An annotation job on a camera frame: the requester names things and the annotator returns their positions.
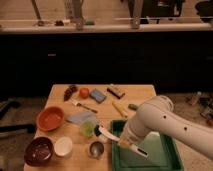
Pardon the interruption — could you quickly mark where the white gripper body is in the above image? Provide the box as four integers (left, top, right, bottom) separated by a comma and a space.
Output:
118, 129, 139, 148

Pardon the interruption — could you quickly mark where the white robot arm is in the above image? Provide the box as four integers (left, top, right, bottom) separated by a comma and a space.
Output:
119, 95, 213, 160

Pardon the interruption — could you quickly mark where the small metal cup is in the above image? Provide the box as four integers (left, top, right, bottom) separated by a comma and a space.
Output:
89, 141, 104, 159

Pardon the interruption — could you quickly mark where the green plastic cup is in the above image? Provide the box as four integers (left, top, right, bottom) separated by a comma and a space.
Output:
80, 117, 98, 138

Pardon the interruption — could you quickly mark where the green cucumber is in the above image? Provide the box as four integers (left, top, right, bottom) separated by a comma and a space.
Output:
128, 104, 138, 111

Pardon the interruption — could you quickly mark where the green plastic tray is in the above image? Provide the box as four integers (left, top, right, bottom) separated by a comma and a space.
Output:
110, 119, 185, 171

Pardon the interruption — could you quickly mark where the brown block eraser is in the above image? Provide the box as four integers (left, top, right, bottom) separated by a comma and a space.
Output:
107, 85, 125, 99

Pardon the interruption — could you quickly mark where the blue sponge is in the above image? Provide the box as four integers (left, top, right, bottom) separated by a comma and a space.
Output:
90, 89, 106, 103

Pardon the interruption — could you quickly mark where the light blue cloth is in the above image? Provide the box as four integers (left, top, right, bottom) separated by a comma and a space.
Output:
66, 111, 97, 125

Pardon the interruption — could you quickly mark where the silver fork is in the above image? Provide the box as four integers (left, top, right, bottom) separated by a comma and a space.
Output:
72, 101, 98, 113

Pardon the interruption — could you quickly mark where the red tomato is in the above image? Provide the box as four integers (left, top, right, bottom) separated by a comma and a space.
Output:
79, 88, 89, 99

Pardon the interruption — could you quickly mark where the small white bowl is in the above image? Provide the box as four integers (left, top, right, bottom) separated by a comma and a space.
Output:
54, 137, 73, 157

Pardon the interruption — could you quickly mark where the dark grape bunch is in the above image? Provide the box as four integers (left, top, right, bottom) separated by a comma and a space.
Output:
64, 85, 78, 101

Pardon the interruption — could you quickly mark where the orange bowl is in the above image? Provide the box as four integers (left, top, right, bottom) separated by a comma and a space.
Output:
36, 106, 65, 132

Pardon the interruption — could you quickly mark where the dark purple bowl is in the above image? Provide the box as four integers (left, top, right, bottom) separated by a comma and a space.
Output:
24, 137, 53, 167

